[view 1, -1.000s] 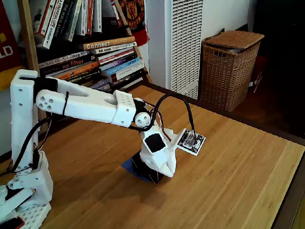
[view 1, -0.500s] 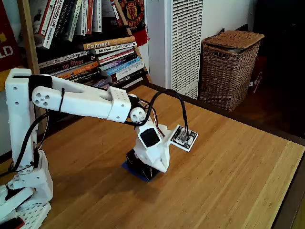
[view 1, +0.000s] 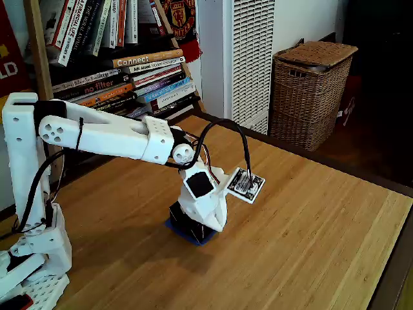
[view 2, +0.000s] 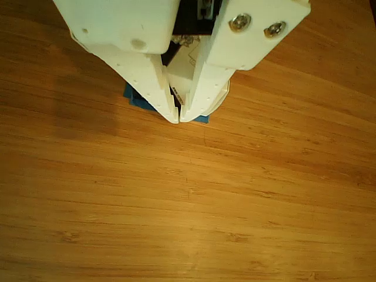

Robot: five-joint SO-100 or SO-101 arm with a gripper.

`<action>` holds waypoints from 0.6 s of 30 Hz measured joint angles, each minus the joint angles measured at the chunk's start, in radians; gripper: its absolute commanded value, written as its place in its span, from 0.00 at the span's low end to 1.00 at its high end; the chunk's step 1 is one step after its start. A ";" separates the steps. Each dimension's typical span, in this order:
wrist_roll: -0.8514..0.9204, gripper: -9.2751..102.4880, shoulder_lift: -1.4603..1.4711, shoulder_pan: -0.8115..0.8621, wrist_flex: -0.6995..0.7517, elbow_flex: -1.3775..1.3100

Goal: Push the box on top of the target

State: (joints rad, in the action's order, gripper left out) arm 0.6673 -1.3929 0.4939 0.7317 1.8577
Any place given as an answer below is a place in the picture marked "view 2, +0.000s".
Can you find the blue tape square target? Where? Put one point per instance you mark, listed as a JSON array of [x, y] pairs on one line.
[[138, 101]]

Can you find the black and white servo box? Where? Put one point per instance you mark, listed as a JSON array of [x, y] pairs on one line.
[[182, 73]]

